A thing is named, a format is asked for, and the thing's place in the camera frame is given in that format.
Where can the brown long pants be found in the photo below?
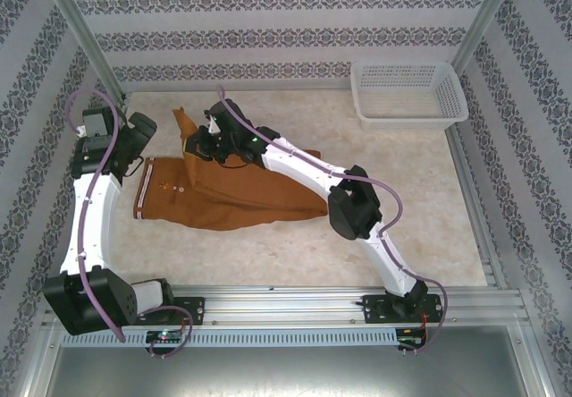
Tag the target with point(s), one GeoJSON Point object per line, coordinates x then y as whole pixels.
{"type": "Point", "coordinates": [232, 200]}

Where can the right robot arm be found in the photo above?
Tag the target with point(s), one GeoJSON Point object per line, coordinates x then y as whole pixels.
{"type": "Point", "coordinates": [295, 164]}

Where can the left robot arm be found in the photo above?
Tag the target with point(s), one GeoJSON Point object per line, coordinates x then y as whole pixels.
{"type": "Point", "coordinates": [94, 218]}

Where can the white plastic mesh basket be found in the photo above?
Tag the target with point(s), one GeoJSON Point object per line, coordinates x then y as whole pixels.
{"type": "Point", "coordinates": [372, 122]}

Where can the small circuit board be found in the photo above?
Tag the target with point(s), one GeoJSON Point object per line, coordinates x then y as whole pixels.
{"type": "Point", "coordinates": [410, 342]}
{"type": "Point", "coordinates": [164, 336]}

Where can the grey metal sheet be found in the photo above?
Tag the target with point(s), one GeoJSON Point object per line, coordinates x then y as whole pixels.
{"type": "Point", "coordinates": [286, 372]}

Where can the aluminium frame post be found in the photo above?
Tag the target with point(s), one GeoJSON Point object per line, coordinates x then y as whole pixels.
{"type": "Point", "coordinates": [85, 35]}
{"type": "Point", "coordinates": [489, 17]}

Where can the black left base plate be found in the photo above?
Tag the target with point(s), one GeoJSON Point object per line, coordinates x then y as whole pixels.
{"type": "Point", "coordinates": [187, 304]}

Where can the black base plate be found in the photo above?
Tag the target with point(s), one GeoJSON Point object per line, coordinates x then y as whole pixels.
{"type": "Point", "coordinates": [187, 304]}
{"type": "Point", "coordinates": [373, 307]}

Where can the aluminium mounting rail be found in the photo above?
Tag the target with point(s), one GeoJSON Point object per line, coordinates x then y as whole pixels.
{"type": "Point", "coordinates": [286, 301]}

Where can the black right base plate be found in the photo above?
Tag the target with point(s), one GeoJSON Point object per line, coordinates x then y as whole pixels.
{"type": "Point", "coordinates": [373, 307]}

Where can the aluminium side rail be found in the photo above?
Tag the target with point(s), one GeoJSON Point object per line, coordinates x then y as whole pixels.
{"type": "Point", "coordinates": [476, 209]}

